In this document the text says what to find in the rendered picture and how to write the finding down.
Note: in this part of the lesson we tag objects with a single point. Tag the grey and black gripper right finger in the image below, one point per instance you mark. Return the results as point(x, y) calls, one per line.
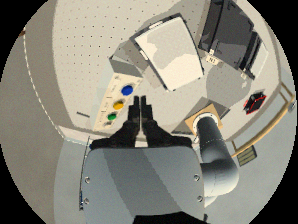
point(156, 135)

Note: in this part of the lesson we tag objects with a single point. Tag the beige button panel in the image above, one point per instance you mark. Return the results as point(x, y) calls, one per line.
point(118, 77)

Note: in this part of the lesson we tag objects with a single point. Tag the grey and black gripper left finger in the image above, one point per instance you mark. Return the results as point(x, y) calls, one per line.
point(130, 129)

